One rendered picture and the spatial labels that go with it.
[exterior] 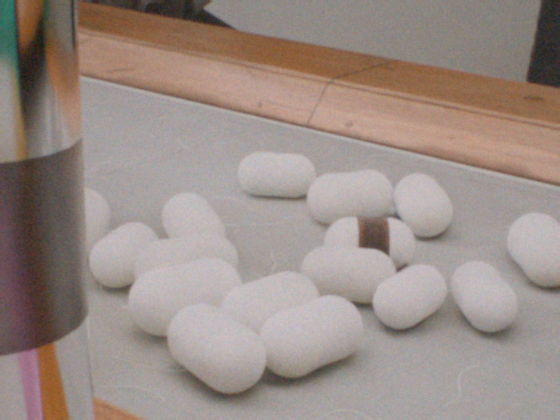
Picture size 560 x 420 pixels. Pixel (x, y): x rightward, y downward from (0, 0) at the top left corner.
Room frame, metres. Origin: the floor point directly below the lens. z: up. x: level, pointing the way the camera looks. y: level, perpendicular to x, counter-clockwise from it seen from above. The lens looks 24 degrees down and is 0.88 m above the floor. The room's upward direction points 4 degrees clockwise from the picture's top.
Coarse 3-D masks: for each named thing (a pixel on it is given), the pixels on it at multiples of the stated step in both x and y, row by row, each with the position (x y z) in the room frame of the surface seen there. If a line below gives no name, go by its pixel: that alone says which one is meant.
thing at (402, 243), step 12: (336, 228) 0.32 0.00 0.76; (348, 228) 0.32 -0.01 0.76; (396, 228) 0.32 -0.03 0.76; (408, 228) 0.33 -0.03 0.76; (324, 240) 0.32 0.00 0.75; (336, 240) 0.32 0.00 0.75; (348, 240) 0.32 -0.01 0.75; (396, 240) 0.32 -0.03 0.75; (408, 240) 0.32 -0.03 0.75; (396, 252) 0.32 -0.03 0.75; (408, 252) 0.32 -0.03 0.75; (396, 264) 0.32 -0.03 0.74
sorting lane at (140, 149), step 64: (128, 128) 0.49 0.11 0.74; (192, 128) 0.50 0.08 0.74; (256, 128) 0.51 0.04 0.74; (128, 192) 0.39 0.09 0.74; (192, 192) 0.39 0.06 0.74; (448, 192) 0.42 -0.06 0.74; (512, 192) 0.43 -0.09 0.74; (256, 256) 0.33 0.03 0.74; (448, 256) 0.34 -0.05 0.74; (128, 320) 0.27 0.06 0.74; (448, 320) 0.28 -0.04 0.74; (128, 384) 0.23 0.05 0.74; (192, 384) 0.23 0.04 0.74; (256, 384) 0.23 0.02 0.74; (320, 384) 0.24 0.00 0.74; (384, 384) 0.24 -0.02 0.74; (448, 384) 0.24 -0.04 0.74; (512, 384) 0.25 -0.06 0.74
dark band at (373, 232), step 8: (360, 216) 0.33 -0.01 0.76; (368, 216) 0.33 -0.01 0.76; (360, 224) 0.32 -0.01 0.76; (368, 224) 0.32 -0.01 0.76; (376, 224) 0.32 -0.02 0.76; (384, 224) 0.32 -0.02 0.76; (360, 232) 0.32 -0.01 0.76; (368, 232) 0.32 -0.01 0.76; (376, 232) 0.32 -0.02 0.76; (384, 232) 0.32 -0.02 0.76; (360, 240) 0.32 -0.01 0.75; (368, 240) 0.32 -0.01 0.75; (376, 240) 0.32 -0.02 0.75; (384, 240) 0.32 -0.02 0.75; (360, 248) 0.31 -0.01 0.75; (368, 248) 0.32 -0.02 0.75; (376, 248) 0.32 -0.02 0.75; (384, 248) 0.32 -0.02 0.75
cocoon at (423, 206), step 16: (416, 176) 0.38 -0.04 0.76; (400, 192) 0.37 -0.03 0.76; (416, 192) 0.36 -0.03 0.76; (432, 192) 0.36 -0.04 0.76; (400, 208) 0.36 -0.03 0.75; (416, 208) 0.36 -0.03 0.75; (432, 208) 0.35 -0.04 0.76; (448, 208) 0.36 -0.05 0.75; (416, 224) 0.35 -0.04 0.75; (432, 224) 0.35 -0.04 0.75; (448, 224) 0.36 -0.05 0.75
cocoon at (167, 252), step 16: (160, 240) 0.29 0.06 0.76; (176, 240) 0.29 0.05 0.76; (192, 240) 0.29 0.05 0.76; (208, 240) 0.29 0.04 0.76; (224, 240) 0.30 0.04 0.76; (144, 256) 0.28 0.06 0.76; (160, 256) 0.28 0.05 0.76; (176, 256) 0.28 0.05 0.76; (192, 256) 0.28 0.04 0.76; (208, 256) 0.29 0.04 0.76; (224, 256) 0.29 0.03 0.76; (144, 272) 0.28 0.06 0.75
